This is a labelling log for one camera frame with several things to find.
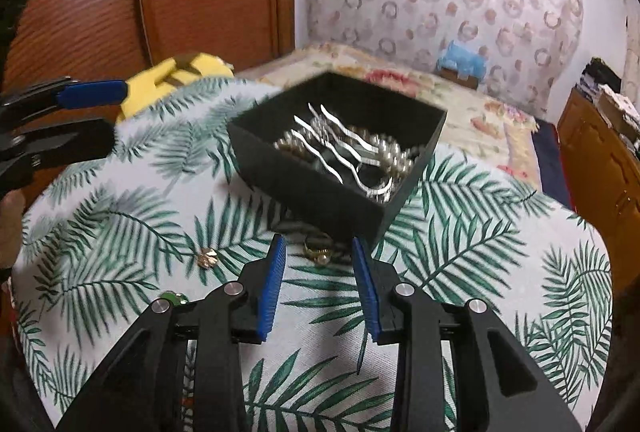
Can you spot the silver wavy hairpin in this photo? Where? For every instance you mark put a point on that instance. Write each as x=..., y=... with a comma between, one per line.
x=345, y=126
x=327, y=161

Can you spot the wooden side cabinet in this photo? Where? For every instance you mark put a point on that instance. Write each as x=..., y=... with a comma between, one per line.
x=605, y=161

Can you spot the dark blue blanket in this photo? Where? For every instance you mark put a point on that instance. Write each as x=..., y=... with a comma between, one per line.
x=550, y=161

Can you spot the person's left hand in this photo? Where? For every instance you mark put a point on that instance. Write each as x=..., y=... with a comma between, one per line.
x=9, y=227

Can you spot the leaf print tablecloth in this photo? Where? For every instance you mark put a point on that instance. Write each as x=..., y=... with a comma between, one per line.
x=125, y=212

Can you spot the gold flower earring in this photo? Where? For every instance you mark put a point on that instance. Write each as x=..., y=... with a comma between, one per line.
x=207, y=257

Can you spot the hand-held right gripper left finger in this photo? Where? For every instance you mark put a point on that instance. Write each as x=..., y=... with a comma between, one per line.
x=270, y=292

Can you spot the small cardboard box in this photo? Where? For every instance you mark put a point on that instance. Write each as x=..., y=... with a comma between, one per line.
x=457, y=79

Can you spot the blue plastic bag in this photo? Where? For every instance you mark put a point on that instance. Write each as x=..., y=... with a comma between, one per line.
x=462, y=59

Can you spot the yellow plush pillow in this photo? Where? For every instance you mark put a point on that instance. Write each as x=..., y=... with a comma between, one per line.
x=150, y=84

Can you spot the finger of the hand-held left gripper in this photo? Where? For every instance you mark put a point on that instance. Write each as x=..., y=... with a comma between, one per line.
x=95, y=91
x=75, y=139

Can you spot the cardboard box with cloth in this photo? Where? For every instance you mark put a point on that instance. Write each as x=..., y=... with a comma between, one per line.
x=620, y=106

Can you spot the black square box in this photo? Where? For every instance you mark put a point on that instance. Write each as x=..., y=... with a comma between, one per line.
x=325, y=212

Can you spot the cream lace curtain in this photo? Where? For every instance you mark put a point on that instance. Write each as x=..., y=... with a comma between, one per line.
x=632, y=51

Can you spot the floral bedspread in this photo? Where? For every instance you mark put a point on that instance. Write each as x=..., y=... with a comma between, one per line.
x=475, y=121

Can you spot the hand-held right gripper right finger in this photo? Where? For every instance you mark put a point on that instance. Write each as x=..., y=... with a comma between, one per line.
x=370, y=292

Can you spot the pile of dark clothes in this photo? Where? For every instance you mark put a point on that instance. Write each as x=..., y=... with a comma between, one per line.
x=597, y=76

